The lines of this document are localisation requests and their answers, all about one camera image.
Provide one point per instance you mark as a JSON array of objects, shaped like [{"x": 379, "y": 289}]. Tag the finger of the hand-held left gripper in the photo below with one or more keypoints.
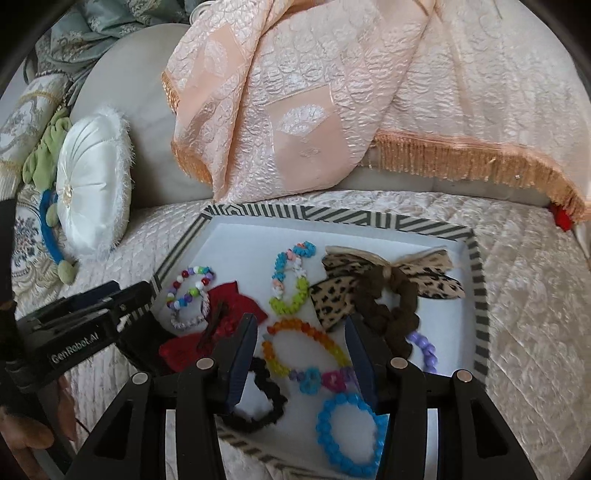
[
  {"x": 138, "y": 346},
  {"x": 120, "y": 297}
]

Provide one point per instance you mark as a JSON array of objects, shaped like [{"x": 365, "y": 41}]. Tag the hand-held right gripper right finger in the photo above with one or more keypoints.
[{"x": 361, "y": 364}]

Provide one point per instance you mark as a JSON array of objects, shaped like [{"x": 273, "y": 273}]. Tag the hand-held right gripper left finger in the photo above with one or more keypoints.
[{"x": 240, "y": 364}]

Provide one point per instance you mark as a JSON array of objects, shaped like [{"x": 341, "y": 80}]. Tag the black scrunchie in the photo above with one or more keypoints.
[{"x": 272, "y": 401}]

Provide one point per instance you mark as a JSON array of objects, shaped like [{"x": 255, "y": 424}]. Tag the red velvet bow hair clip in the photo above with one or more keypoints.
[{"x": 238, "y": 304}]

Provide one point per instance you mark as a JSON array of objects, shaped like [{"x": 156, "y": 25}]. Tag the leopard bow brown scrunchie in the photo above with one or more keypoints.
[{"x": 346, "y": 290}]

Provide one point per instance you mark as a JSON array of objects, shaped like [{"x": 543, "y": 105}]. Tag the striped jewelry tray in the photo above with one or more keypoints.
[{"x": 415, "y": 249}]

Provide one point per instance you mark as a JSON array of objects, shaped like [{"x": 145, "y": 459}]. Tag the person's left hand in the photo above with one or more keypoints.
[{"x": 23, "y": 431}]

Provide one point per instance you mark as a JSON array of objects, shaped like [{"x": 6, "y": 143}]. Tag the blue floral fabric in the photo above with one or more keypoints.
[{"x": 30, "y": 240}]

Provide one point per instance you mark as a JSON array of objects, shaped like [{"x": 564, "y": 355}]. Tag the white round satin pillow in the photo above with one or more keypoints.
[{"x": 87, "y": 184}]

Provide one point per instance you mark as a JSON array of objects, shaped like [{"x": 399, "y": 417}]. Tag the blue and green plush toy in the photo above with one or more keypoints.
[{"x": 48, "y": 152}]

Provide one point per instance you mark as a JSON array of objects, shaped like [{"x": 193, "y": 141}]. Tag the cream quilted bedspread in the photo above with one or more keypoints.
[{"x": 531, "y": 300}]

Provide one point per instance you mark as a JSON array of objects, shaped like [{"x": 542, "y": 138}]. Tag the beige padded backrest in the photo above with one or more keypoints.
[{"x": 138, "y": 115}]

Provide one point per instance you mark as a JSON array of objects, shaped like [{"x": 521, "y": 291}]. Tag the cream gold embroidered cushion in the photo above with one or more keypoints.
[{"x": 27, "y": 120}]

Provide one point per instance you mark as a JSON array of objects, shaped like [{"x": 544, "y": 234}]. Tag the small red object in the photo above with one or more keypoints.
[{"x": 563, "y": 218}]

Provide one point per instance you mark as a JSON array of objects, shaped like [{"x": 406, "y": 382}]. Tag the grey green damask curtain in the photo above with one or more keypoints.
[{"x": 106, "y": 32}]

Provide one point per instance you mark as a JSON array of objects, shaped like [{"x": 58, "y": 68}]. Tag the peach fringed blanket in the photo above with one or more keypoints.
[{"x": 300, "y": 92}]

